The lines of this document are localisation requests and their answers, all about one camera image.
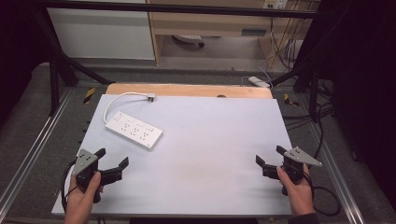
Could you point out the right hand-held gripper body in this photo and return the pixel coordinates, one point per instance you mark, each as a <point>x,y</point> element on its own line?
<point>297,157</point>

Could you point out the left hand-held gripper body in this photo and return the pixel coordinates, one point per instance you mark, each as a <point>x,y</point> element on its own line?
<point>83,161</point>

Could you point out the white plug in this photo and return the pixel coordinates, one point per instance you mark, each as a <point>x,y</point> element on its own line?
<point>151,97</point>

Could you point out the person's right hand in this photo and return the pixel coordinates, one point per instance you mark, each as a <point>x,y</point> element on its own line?
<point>299,196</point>

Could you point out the person's left hand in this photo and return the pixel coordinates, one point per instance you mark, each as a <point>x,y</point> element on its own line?
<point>79,202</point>

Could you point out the yellow black tape marker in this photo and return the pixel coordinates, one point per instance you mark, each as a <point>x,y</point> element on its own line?
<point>290,100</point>
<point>89,95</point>

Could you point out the white floor power strip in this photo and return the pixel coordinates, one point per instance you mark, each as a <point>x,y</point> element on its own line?
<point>258,81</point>

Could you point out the light wooden board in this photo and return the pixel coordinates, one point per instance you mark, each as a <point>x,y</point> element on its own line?
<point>186,90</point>

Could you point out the white cabinet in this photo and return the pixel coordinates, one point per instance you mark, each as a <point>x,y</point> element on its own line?
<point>99,34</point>

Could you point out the white chair base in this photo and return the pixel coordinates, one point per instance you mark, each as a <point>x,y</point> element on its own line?
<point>188,39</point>

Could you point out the light wooden desk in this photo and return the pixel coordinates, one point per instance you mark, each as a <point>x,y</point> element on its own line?
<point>211,23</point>

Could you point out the aluminium rail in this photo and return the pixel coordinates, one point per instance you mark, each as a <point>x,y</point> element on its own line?
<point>34,146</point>
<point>339,174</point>

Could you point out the white wall socket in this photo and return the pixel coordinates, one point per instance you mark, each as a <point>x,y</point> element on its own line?
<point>275,3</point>

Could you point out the black metal frame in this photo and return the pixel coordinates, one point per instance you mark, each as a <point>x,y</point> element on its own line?
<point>174,8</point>

